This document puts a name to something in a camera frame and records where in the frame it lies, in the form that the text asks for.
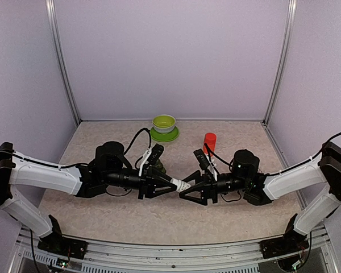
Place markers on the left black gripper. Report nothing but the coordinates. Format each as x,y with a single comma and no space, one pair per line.
148,183

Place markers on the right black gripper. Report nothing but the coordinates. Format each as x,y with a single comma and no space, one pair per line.
208,186

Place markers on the small white pill bottle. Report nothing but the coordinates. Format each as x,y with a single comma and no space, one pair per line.
180,185

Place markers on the green weekly pill organizer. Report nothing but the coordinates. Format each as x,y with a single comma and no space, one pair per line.
159,166

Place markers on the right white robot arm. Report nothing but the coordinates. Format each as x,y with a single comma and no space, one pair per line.
263,188

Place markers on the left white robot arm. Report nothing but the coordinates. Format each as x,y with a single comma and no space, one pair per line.
85,180

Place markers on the green saucer plate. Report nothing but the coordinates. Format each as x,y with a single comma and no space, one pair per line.
167,137

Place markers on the red pill bottle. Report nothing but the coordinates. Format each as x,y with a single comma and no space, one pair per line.
210,139

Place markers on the green and white bowl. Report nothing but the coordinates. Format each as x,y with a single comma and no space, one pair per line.
163,123

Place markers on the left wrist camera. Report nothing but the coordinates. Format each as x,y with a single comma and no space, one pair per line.
150,157

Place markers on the front aluminium rail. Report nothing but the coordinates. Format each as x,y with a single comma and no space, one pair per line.
105,256

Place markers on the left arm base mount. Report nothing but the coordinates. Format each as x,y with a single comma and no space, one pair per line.
64,246

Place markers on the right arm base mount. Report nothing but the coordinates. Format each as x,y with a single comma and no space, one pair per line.
281,246

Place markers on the right aluminium frame post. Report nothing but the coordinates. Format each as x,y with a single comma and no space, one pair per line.
290,18

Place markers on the aluminium frame post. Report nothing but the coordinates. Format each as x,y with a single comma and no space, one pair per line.
290,18
51,13

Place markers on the left aluminium frame post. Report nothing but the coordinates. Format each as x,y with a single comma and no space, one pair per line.
51,13

